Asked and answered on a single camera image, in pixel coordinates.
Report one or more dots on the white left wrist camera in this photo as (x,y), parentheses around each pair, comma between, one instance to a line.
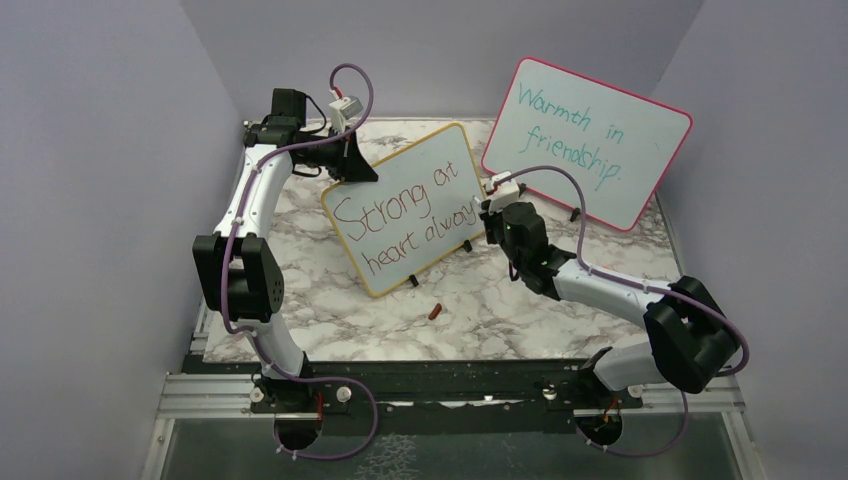
(342,111)

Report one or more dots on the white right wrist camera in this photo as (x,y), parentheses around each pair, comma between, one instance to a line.
(501,190)

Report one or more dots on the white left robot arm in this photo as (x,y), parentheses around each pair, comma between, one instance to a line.
(239,275)

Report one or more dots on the aluminium table frame rail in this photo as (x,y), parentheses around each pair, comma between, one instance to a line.
(199,390)

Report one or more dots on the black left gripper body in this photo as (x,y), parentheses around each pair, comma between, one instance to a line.
(336,156)

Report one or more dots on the yellow framed whiteboard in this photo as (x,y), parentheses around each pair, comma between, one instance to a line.
(419,211)

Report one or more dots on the pink framed whiteboard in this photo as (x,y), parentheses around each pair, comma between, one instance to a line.
(583,143)

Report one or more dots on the brown marker cap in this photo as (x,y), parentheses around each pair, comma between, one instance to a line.
(437,309)

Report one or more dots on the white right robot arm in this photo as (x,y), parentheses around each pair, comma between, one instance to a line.
(689,340)

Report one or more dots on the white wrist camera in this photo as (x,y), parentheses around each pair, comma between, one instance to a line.
(501,190)
(342,111)

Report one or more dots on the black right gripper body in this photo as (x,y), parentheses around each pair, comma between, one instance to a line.
(494,232)

